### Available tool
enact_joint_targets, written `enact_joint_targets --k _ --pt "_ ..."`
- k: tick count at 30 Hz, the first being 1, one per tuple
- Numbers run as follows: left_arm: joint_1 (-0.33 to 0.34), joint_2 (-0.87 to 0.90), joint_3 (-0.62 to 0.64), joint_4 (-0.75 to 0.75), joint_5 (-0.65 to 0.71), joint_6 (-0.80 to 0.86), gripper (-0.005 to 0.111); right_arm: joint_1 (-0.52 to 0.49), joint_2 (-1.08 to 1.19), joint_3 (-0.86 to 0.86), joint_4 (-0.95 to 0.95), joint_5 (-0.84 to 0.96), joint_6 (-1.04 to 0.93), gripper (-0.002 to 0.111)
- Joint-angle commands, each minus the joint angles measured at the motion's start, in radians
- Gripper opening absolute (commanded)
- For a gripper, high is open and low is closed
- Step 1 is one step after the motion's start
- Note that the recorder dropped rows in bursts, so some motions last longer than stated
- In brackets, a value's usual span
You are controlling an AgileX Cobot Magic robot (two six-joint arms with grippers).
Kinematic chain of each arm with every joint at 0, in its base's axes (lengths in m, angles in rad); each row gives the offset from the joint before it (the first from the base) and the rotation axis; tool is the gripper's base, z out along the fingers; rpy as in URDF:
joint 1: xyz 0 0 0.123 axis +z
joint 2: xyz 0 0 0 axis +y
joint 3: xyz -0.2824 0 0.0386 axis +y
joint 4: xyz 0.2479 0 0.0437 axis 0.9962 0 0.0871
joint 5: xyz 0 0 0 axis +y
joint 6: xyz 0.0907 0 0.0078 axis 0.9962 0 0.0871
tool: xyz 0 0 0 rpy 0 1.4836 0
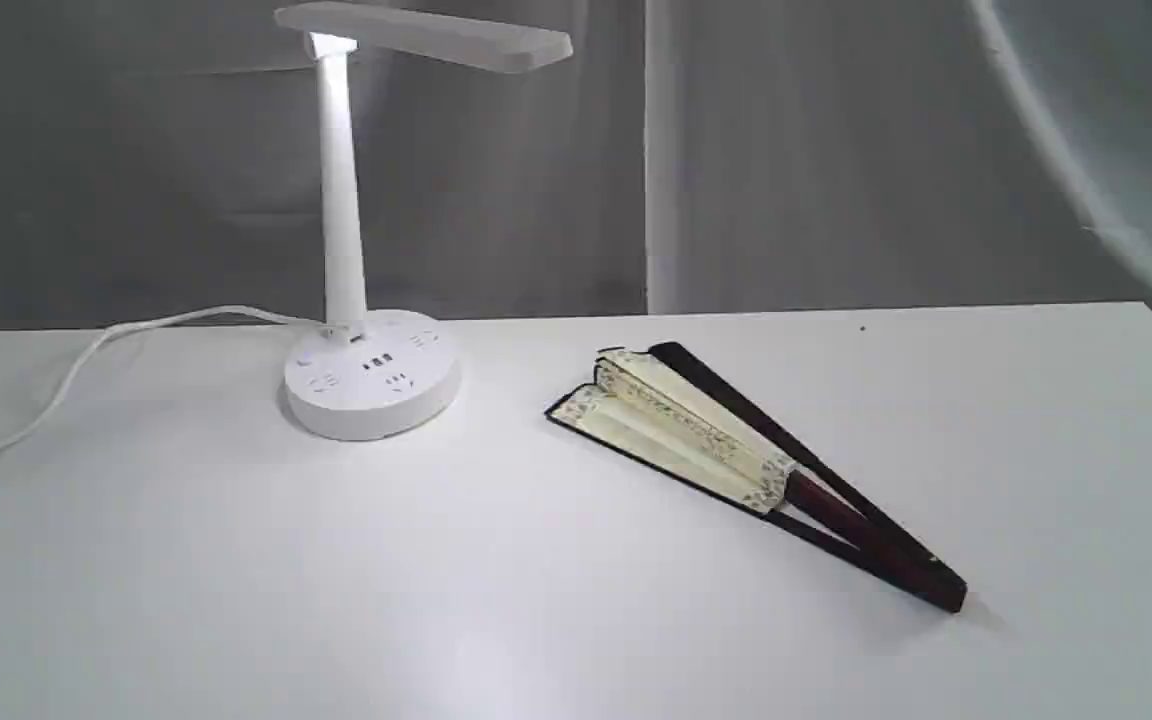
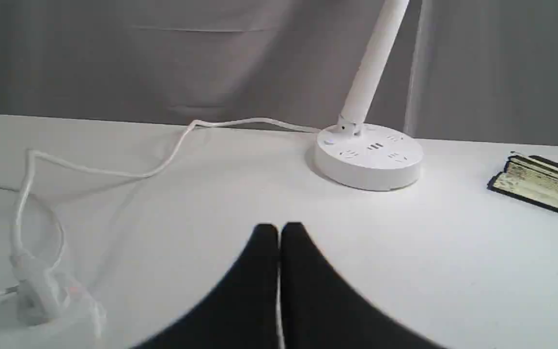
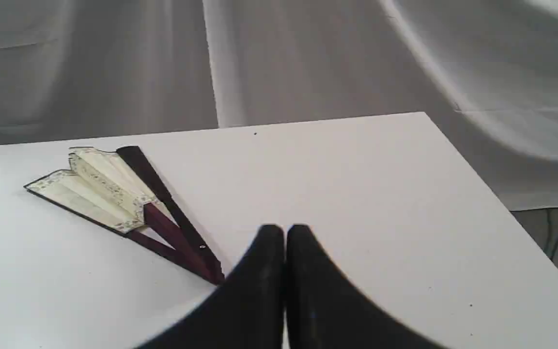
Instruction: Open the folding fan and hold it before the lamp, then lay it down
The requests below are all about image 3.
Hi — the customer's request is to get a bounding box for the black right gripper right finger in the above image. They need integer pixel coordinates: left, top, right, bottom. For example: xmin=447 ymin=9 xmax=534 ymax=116
xmin=286 ymin=224 xmax=440 ymax=349

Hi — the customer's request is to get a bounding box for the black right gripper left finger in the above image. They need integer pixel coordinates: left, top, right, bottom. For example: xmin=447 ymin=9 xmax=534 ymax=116
xmin=140 ymin=224 xmax=285 ymax=349

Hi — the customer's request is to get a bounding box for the cream paper folding fan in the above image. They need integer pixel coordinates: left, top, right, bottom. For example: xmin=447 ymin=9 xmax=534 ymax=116
xmin=25 ymin=145 xmax=225 ymax=285

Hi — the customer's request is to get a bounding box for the white backdrop curtain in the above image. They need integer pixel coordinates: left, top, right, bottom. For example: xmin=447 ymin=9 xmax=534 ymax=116
xmin=0 ymin=0 xmax=558 ymax=210

